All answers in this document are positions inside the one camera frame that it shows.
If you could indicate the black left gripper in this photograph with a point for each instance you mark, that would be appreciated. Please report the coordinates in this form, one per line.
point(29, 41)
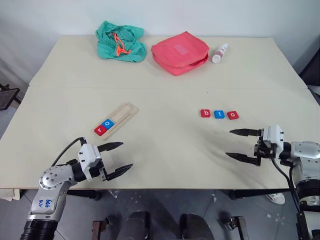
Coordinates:
point(102, 168)

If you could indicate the white plastic bottle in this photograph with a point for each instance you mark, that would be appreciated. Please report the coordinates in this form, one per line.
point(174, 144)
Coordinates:
point(218, 55)

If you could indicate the white sneaker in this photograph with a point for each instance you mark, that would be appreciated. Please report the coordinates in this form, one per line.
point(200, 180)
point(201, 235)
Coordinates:
point(276, 198)

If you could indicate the black metal chair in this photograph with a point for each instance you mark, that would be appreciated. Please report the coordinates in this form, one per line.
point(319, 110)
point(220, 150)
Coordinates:
point(8, 96)

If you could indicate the pale wooden board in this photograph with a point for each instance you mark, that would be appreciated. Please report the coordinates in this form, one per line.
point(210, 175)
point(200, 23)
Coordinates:
point(8, 193)

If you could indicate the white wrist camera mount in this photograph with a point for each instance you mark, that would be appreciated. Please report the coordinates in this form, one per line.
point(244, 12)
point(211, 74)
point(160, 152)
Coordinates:
point(272, 136)
point(88, 156)

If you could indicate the black table frame bar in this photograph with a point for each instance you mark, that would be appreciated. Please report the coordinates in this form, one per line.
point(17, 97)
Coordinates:
point(82, 194)
point(260, 193)

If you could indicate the blue letter tile t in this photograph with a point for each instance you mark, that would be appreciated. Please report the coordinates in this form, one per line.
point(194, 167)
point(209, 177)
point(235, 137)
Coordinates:
point(220, 114)

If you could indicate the rusty metal caster bracket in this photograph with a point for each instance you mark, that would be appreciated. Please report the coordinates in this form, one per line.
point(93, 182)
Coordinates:
point(236, 226)
point(98, 228)

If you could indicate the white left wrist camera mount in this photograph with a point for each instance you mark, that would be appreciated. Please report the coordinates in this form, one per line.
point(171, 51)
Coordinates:
point(88, 156)

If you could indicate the pink zipper pouch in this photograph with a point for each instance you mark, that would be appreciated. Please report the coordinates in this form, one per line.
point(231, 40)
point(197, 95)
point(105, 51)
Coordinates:
point(178, 53)

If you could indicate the red letter tile o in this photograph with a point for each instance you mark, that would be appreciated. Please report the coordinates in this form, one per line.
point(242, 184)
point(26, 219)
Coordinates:
point(233, 115)

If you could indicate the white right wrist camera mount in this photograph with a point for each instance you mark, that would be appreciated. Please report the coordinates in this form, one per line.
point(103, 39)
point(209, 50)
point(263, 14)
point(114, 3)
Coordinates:
point(272, 136)

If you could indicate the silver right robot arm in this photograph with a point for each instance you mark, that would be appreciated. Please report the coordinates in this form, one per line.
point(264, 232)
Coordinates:
point(305, 151)

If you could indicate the wooden letter tray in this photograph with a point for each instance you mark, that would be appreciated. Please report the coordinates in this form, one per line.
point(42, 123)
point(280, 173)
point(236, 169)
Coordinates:
point(123, 112)

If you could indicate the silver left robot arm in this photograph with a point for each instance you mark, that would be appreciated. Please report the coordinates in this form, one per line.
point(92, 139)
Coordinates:
point(53, 180)

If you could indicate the red letter tile b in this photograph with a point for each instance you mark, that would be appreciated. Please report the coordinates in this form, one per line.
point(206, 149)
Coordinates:
point(206, 113)

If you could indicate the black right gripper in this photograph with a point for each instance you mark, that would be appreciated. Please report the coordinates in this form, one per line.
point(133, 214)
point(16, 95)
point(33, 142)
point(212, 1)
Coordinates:
point(268, 153)

